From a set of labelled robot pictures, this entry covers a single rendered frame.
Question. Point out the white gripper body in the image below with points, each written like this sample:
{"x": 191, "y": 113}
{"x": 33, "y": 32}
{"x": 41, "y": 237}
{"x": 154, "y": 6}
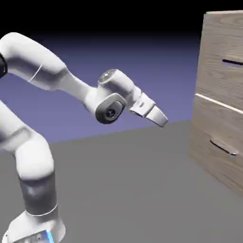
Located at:
{"x": 157, "y": 115}

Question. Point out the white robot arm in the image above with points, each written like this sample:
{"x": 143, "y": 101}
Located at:
{"x": 34, "y": 62}

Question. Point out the light wood drawer front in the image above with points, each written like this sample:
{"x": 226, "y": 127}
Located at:
{"x": 218, "y": 47}
{"x": 208, "y": 121}

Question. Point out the light wood cabinet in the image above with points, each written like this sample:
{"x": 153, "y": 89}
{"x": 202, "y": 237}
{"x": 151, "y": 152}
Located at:
{"x": 218, "y": 106}

